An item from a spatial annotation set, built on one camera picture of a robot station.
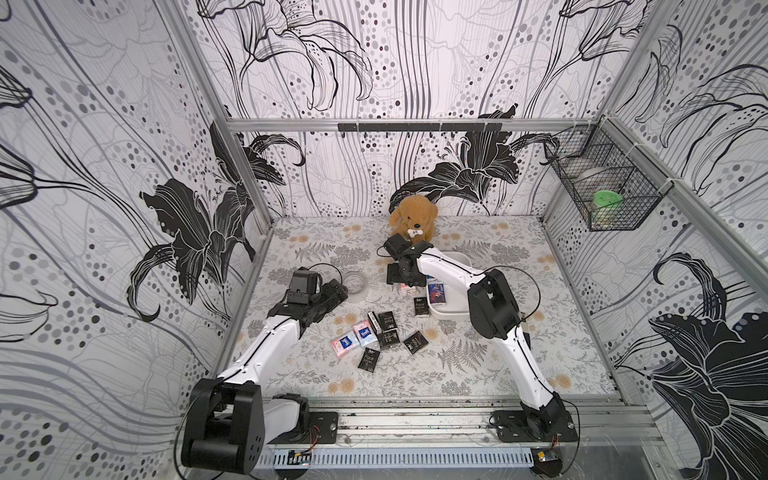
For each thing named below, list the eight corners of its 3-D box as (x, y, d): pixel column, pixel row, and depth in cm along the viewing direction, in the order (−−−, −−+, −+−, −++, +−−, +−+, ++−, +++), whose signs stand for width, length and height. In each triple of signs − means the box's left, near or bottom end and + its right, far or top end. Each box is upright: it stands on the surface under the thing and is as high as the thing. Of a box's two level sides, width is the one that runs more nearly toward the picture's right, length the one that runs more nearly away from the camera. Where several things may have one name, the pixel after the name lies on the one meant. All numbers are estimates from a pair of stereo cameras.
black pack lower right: (412, 355, 87) (413, 352, 85) (403, 343, 89) (403, 340, 87) (426, 344, 89) (427, 341, 87) (417, 333, 91) (417, 329, 89)
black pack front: (358, 367, 84) (358, 365, 83) (366, 349, 88) (365, 346, 86) (372, 373, 83) (372, 370, 82) (379, 354, 87) (379, 351, 85)
